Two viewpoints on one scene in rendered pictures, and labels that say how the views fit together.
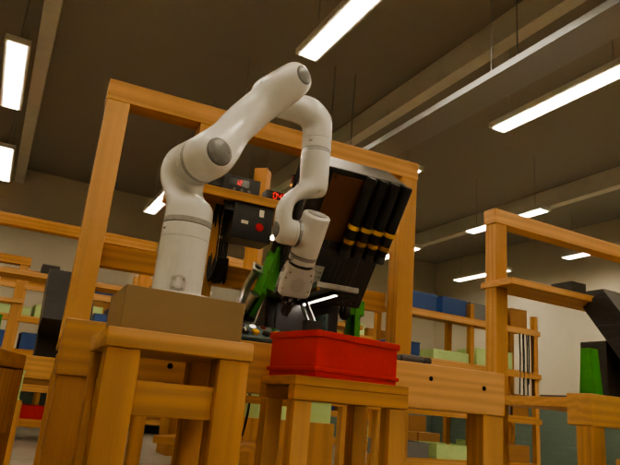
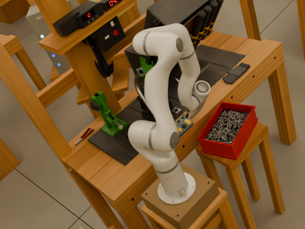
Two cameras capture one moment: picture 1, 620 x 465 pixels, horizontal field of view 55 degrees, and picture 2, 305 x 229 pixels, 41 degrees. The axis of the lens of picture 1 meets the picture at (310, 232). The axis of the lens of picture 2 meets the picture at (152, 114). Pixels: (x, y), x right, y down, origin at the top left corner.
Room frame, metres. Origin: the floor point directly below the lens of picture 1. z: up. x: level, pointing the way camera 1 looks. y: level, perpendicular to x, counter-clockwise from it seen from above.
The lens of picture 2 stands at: (0.09, 0.37, 2.42)
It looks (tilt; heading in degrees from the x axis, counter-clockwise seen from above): 37 degrees down; 356
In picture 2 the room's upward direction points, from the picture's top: 24 degrees counter-clockwise
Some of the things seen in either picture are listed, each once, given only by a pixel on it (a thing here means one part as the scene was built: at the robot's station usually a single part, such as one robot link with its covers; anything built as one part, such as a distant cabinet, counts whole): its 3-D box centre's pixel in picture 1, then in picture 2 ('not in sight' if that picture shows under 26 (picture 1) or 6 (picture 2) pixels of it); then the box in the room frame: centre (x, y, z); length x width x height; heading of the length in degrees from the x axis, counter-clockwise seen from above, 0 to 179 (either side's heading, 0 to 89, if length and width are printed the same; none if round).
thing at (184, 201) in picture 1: (188, 184); (152, 144); (1.46, 0.33, 1.25); 0.19 x 0.12 x 0.24; 39
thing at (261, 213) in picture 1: (248, 225); (105, 32); (2.37, 0.26, 1.42); 0.17 x 0.12 x 0.15; 113
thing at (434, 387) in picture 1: (307, 374); (202, 118); (1.96, -0.03, 0.82); 1.50 x 0.14 x 0.15; 113
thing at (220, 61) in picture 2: not in sight; (168, 97); (2.22, 0.08, 0.89); 1.10 x 0.42 x 0.02; 113
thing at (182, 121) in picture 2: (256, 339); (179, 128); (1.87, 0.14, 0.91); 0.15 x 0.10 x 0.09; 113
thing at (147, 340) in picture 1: (167, 348); (183, 202); (1.44, 0.31, 0.83); 0.32 x 0.32 x 0.04; 24
